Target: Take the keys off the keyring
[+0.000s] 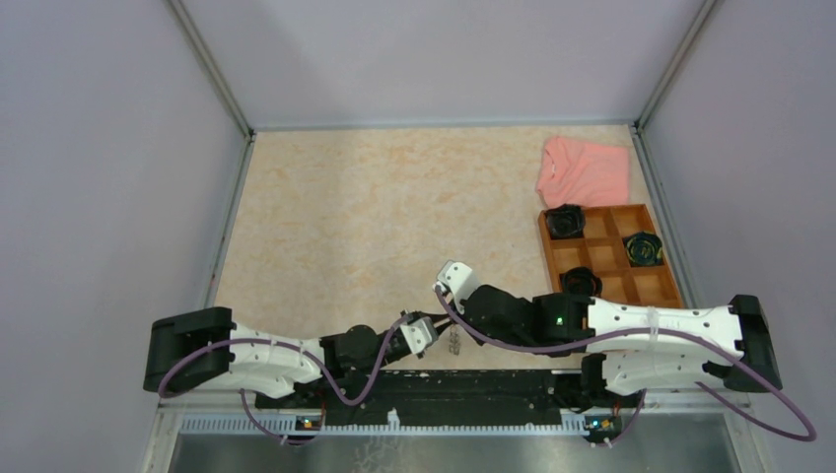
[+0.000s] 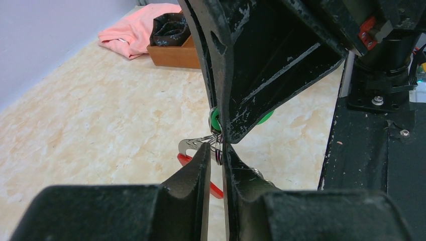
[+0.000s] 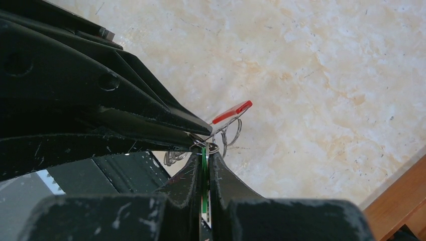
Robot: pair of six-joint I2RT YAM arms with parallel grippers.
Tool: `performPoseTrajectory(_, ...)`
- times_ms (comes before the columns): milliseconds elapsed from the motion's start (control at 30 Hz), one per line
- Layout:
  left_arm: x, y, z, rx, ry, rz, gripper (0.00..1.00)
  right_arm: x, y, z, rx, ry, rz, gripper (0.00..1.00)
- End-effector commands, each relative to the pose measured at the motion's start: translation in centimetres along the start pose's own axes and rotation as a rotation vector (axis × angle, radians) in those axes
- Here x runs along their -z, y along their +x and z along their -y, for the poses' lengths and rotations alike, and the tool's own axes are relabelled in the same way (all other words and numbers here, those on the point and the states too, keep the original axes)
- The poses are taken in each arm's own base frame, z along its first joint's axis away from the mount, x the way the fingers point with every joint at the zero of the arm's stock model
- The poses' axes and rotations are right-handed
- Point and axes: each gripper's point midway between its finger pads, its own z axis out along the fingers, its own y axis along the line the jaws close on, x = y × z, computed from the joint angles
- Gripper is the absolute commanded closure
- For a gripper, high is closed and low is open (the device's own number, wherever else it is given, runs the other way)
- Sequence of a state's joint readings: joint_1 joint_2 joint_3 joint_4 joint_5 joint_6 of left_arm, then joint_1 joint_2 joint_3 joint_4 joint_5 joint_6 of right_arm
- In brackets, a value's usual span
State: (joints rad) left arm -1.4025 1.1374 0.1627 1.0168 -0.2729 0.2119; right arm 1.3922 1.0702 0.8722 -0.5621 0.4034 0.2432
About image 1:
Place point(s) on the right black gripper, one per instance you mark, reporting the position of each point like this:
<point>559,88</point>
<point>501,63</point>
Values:
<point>478,341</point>

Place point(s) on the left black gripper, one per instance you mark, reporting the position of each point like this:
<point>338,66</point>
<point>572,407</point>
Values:
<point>437,317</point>

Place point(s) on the metal keyring with red handle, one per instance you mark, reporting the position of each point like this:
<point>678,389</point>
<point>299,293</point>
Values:
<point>454,342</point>

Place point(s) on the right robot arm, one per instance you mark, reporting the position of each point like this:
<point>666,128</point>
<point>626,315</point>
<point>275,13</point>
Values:
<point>632,347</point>

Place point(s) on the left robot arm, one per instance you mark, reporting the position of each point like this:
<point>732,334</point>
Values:
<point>207,349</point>

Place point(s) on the black red coil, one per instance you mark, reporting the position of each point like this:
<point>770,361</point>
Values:
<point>581,281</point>

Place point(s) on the wooden compartment tray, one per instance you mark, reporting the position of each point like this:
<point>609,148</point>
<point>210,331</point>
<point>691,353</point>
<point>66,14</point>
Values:
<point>601,249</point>

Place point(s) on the black coil top left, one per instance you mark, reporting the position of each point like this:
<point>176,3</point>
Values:
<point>565,222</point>

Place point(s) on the black yellow coil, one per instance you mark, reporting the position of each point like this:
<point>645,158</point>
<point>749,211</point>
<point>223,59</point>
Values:
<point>643,249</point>

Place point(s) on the pink folded cloth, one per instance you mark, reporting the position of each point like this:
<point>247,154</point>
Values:
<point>583,173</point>

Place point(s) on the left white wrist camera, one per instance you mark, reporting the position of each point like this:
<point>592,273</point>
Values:
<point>419,335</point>

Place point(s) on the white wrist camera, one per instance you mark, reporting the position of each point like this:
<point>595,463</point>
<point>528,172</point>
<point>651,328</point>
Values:
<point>419,335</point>
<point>457,281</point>

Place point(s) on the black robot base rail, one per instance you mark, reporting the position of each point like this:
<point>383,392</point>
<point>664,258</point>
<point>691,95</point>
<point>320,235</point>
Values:
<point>469,398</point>

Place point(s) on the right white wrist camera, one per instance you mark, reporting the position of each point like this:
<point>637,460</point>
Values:
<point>457,281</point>

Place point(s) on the aluminium frame right rail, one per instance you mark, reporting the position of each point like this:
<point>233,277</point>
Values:
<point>674,251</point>

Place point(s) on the aluminium frame rail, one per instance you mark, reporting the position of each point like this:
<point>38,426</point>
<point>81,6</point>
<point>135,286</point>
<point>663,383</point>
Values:
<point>674,251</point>
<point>221,88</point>

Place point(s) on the white slotted cable duct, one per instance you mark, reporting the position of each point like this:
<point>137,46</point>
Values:
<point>292,425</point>

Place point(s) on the aluminium frame left rail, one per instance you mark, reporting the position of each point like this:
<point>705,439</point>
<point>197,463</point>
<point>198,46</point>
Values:
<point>221,88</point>

